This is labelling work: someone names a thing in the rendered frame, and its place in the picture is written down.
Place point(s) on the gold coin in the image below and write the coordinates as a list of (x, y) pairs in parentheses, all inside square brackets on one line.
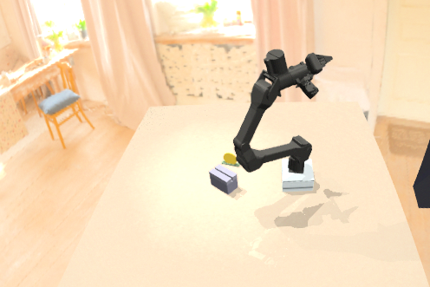
[(230, 158)]

